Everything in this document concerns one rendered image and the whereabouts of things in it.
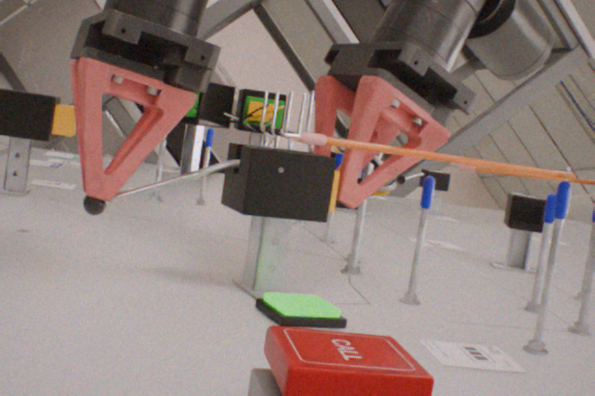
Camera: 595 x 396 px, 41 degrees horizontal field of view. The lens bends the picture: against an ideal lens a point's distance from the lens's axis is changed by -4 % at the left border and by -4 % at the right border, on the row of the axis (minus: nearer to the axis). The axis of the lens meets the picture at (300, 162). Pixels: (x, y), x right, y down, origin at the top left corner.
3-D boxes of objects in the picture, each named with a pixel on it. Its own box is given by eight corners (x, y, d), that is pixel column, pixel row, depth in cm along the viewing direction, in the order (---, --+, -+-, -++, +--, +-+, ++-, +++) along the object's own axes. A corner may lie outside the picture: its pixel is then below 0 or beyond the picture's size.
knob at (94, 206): (80, 212, 47) (82, 189, 47) (103, 214, 48) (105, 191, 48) (83, 217, 46) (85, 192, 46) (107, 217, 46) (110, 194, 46)
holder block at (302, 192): (219, 204, 52) (229, 141, 52) (299, 212, 54) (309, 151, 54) (242, 215, 48) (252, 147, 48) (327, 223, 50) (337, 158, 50)
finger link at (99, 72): (135, 201, 52) (178, 60, 52) (162, 220, 45) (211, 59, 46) (33, 172, 49) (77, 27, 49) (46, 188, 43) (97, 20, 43)
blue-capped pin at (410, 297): (394, 298, 55) (415, 173, 55) (413, 299, 56) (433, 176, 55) (405, 305, 54) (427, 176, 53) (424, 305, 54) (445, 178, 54)
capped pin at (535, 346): (518, 349, 45) (550, 163, 45) (529, 346, 46) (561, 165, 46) (541, 356, 44) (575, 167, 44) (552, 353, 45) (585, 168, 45)
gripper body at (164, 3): (166, 78, 53) (201, -28, 53) (214, 80, 43) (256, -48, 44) (72, 47, 50) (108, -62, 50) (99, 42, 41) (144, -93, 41)
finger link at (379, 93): (344, 217, 57) (406, 101, 59) (401, 235, 51) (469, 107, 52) (269, 168, 54) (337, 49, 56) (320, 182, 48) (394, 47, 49)
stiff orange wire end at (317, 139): (278, 139, 40) (280, 127, 40) (565, 180, 46) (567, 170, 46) (286, 141, 39) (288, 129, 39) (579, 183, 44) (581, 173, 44)
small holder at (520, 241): (529, 262, 83) (541, 193, 83) (541, 276, 74) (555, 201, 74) (486, 255, 84) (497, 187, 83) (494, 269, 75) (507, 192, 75)
